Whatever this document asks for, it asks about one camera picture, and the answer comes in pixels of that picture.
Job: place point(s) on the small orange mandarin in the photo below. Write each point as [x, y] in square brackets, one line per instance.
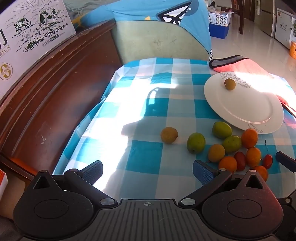
[249, 138]
[253, 157]
[228, 164]
[261, 173]

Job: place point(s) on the green jujube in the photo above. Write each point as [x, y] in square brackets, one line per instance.
[222, 129]
[196, 142]
[232, 144]

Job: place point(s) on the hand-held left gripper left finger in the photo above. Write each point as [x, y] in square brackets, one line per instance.
[92, 172]

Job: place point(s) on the blue printed cloth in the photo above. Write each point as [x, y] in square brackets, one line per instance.
[129, 9]

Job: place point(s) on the red cherry tomato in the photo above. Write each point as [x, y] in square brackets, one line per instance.
[267, 161]
[239, 161]

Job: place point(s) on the blue white checked tablecloth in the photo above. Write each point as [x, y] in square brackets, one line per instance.
[150, 150]

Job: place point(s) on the white plate with line drawing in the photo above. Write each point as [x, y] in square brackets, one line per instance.
[245, 106]

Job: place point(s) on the blue plastic bin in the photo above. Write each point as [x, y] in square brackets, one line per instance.
[218, 31]

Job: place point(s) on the orange white small box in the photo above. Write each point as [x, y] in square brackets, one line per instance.
[2, 183]

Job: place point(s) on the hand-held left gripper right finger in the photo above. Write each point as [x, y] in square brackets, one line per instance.
[203, 172]

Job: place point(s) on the orange smiley bucket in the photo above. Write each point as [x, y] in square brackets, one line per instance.
[293, 49]

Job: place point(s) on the brown yellow jujube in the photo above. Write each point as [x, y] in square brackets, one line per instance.
[216, 153]
[230, 84]
[169, 135]

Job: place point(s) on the silver fridge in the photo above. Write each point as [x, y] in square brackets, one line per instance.
[266, 18]

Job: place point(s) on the white plastic basket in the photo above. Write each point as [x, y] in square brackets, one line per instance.
[219, 18]

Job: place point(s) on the white cow print cardboard box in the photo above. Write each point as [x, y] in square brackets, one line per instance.
[34, 34]

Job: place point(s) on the pink towel with grey edge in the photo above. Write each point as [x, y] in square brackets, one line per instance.
[235, 64]

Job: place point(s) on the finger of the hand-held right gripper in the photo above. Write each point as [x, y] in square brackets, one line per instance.
[285, 160]
[289, 201]

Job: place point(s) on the grey green quilt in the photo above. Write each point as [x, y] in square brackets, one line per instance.
[74, 9]

